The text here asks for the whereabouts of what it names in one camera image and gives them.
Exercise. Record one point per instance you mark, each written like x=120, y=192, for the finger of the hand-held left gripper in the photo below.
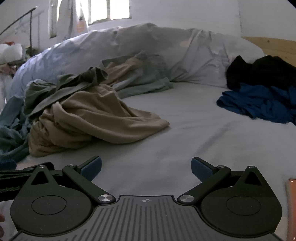
x=16, y=172

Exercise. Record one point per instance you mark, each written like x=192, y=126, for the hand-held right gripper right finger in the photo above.
x=201, y=170

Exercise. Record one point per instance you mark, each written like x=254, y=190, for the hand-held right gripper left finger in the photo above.
x=91, y=169

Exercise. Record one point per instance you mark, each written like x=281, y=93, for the teal shirt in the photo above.
x=11, y=136

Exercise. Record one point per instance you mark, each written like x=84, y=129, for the black metal clothes rack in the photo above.
x=31, y=27

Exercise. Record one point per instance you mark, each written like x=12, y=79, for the person's left hand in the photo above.
x=1, y=217

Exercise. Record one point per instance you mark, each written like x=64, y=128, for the beige garment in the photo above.
x=92, y=120

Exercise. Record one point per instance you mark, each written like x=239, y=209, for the olive green garment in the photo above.
x=69, y=85

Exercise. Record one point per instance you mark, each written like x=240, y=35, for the royal blue garment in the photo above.
x=254, y=102

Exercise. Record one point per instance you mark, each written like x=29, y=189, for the tan cloth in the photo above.
x=122, y=71

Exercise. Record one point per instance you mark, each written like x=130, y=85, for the pale grey garment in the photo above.
x=150, y=78

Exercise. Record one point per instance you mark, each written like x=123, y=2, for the light blue duvet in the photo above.
x=185, y=53

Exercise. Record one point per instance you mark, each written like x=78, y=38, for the black garment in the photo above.
x=266, y=69

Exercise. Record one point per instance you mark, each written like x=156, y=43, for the white plush toy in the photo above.
x=9, y=52

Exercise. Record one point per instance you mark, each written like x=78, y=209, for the wooden headboard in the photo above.
x=282, y=46

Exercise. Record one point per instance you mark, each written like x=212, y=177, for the white printed curtain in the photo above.
x=67, y=18

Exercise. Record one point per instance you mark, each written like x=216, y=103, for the bright window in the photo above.
x=118, y=9

